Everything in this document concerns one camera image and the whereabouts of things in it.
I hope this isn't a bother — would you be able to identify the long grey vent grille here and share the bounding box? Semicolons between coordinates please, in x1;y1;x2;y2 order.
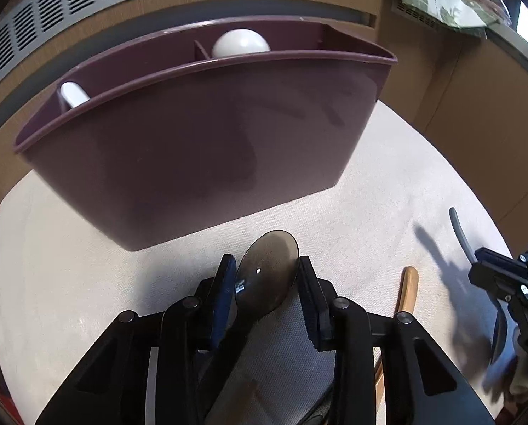
0;0;322;102

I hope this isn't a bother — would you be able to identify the maroon plastic utensil holder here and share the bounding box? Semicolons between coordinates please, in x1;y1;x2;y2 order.
14;17;400;252

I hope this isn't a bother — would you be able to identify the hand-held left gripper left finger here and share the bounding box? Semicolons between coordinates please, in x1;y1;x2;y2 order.
36;254;238;425

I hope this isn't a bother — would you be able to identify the grey handled dark spoon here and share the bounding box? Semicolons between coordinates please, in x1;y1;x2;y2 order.
449;207;521;366

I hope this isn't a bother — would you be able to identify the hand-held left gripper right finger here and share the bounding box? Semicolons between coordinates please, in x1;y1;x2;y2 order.
298;256;495;425

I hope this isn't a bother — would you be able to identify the white tablecloth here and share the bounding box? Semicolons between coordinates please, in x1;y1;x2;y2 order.
0;97;512;425

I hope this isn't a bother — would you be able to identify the translucent grey plastic spoon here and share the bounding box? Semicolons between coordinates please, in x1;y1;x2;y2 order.
200;229;301;421

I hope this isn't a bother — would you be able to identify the small grey vent grille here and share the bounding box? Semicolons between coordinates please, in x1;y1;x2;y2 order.
394;0;439;29

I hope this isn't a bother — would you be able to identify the wooden chopstick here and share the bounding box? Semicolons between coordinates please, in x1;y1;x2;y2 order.
374;266;419;412

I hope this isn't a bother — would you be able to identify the white utensil handle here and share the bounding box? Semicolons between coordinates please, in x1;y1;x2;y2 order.
59;81;91;109

